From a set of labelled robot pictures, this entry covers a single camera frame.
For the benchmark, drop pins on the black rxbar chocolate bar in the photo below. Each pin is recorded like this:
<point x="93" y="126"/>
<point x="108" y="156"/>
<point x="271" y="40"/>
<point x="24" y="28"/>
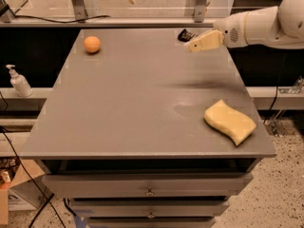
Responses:
<point x="186" y="36"/>

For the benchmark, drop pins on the cardboard box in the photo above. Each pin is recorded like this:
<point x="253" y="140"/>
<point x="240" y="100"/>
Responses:
<point x="25" y="192"/>

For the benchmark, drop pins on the left metal frame bracket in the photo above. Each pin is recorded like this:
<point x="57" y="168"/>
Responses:
<point x="79" y="9"/>

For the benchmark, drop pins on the grey drawer cabinet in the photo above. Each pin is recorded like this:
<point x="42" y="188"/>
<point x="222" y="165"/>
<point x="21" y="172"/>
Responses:
<point x="123" y="139"/>

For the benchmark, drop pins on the white pump bottle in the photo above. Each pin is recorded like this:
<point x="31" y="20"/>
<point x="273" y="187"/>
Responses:
<point x="19" y="82"/>

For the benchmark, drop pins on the yellow sponge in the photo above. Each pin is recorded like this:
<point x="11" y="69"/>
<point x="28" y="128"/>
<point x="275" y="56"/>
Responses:
<point x="234" y="124"/>

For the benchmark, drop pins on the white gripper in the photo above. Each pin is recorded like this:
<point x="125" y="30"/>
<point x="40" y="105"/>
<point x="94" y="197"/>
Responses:
<point x="230" y="30"/>

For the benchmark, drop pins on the metal frame bracket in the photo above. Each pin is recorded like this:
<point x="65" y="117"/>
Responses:
<point x="79" y="9"/>
<point x="199" y="11"/>

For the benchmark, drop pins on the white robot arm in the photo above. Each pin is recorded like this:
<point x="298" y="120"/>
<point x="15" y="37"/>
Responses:
<point x="274" y="27"/>

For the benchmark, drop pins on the right metal frame bracket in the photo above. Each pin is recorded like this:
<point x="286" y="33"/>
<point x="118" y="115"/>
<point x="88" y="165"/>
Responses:
<point x="199" y="11"/>

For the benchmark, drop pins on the orange fruit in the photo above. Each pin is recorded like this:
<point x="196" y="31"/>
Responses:
<point x="92" y="44"/>

